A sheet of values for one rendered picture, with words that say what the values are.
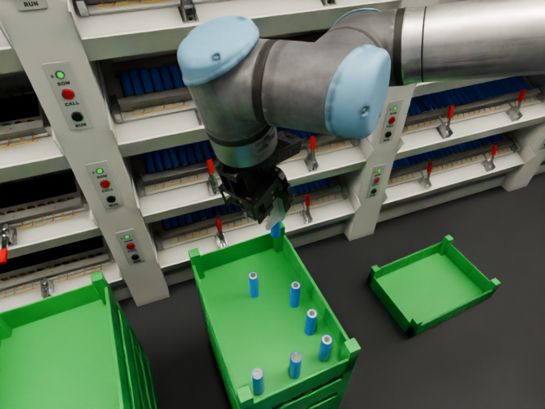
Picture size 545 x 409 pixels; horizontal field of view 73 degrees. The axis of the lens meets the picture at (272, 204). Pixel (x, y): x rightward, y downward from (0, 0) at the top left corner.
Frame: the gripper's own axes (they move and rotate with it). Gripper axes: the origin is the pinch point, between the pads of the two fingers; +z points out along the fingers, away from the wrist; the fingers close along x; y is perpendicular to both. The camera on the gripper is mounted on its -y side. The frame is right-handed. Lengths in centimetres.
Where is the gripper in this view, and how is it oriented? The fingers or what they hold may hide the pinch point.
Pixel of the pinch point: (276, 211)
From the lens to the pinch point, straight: 69.3
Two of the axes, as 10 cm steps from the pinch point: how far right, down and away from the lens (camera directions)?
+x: 8.1, 4.1, -4.3
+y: -5.7, 7.3, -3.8
